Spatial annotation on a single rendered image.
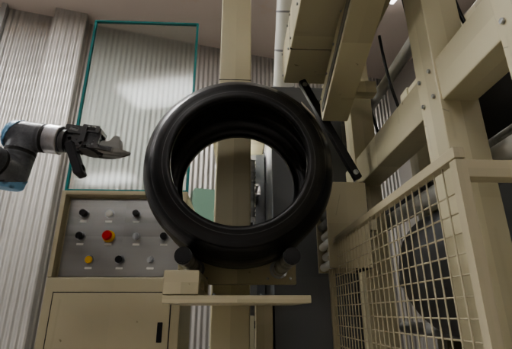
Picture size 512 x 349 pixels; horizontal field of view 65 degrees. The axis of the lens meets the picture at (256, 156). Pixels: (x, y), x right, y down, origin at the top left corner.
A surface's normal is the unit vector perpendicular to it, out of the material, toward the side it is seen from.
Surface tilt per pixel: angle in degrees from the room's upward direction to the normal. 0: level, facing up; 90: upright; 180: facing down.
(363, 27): 162
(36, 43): 90
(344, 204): 90
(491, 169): 90
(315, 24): 180
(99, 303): 90
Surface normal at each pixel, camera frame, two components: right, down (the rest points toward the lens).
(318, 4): 0.00, 0.93
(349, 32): 0.02, 0.77
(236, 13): 0.05, -0.36
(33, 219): 0.30, -0.35
